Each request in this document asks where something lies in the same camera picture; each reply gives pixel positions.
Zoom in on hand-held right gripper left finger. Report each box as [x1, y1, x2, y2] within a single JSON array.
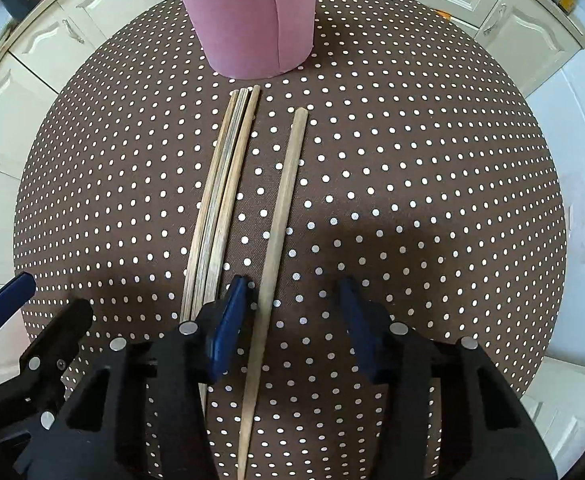
[[12, 275, 252, 480]]

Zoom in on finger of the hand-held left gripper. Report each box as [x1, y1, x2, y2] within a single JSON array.
[[0, 271, 36, 334], [19, 298, 94, 397]]

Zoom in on pink paper cup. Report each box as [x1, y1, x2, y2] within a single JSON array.
[[166, 0, 317, 80]]

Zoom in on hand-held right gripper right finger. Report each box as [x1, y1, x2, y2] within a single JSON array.
[[337, 277, 558, 480]]

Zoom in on wooden chopstick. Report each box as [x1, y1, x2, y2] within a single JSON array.
[[200, 85, 262, 411], [196, 87, 253, 317], [188, 88, 246, 322], [235, 106, 309, 480], [180, 89, 240, 324]]

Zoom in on brown polka dot tablecloth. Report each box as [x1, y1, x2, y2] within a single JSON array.
[[12, 0, 568, 480]]

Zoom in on beige countertop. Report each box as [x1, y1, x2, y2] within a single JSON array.
[[0, 0, 585, 81]]

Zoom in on cream kitchen cabinets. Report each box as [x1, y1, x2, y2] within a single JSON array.
[[0, 0, 585, 396]]

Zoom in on white low cabinet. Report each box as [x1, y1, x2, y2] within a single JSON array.
[[520, 355, 585, 466]]

